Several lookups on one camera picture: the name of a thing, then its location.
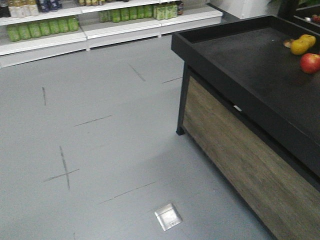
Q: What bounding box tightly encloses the black wooden produce stand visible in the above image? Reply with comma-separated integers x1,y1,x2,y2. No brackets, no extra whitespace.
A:
171,15,320,240

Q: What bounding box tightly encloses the metal floor outlet cover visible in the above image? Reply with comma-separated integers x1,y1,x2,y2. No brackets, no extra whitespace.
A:
154,203,183,232

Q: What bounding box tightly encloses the white store shelving unit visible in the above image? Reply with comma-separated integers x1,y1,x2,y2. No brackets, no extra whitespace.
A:
0,0,223,68

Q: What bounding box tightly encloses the yellow orange citrus fruit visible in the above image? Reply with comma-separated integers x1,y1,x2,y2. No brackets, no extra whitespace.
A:
290,39,309,56

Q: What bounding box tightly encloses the red apple left tray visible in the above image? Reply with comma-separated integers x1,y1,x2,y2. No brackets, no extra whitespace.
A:
299,53,320,74

